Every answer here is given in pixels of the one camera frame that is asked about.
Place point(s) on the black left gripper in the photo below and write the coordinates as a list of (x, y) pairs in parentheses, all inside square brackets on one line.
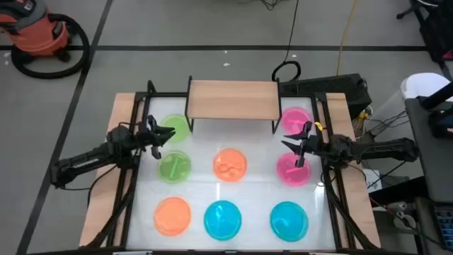
[(147, 136)]

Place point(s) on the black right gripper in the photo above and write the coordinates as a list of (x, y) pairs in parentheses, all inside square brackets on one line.
[(313, 144)]

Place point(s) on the green translucent plastic plate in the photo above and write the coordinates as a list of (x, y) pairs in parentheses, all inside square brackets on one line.
[(182, 123), (180, 173)]

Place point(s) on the pink translucent plastic plate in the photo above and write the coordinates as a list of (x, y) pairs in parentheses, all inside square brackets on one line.
[(292, 118), (288, 177)]

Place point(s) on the orange translucent plastic plate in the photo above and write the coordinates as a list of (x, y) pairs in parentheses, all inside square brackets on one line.
[(230, 164), (172, 216)]

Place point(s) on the blue translucent plastic plate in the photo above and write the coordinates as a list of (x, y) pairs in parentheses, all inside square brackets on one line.
[(289, 221), (222, 220)]

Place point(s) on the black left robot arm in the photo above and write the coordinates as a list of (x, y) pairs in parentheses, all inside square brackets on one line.
[(88, 159)]

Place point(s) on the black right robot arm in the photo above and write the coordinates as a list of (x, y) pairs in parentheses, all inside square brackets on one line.
[(382, 148)]

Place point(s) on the yellow tag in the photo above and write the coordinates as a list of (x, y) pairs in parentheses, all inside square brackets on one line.
[(318, 125)]

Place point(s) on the orange shop vacuum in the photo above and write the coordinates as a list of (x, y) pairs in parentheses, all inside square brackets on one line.
[(86, 49), (35, 35)]

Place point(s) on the white waste bin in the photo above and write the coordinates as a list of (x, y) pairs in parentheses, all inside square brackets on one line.
[(421, 85)]

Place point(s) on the grey desk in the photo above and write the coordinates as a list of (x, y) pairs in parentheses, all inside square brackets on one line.
[(435, 159)]

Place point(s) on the dark computer keyboard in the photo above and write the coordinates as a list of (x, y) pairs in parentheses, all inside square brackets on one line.
[(445, 226)]

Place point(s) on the black office chair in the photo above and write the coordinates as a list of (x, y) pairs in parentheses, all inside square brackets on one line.
[(435, 28)]

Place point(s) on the black metal table frame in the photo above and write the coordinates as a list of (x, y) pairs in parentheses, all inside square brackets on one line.
[(163, 94)]

